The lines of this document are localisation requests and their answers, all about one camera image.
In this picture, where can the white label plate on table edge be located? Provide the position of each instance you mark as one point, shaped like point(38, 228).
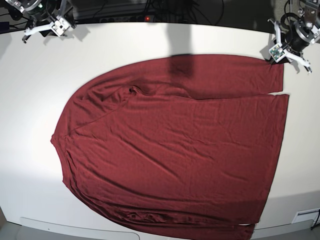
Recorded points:
point(306, 215)

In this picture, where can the dark red long-sleeve T-shirt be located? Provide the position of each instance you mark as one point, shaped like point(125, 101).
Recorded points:
point(185, 146)

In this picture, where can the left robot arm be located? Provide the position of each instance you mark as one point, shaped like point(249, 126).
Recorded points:
point(309, 11)

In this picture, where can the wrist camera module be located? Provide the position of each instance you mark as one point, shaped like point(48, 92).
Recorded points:
point(60, 27)
point(277, 53)

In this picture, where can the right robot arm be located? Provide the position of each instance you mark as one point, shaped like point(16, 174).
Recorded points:
point(47, 17)

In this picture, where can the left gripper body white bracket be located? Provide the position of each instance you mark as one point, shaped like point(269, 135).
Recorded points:
point(298, 37)

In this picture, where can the black power strip red switch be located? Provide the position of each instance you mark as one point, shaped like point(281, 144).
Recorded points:
point(120, 19)

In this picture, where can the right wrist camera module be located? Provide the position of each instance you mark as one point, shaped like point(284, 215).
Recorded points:
point(60, 27)

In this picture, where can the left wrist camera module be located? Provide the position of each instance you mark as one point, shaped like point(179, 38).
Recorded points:
point(277, 53)

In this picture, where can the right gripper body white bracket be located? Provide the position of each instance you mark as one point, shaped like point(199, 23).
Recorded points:
point(47, 27)

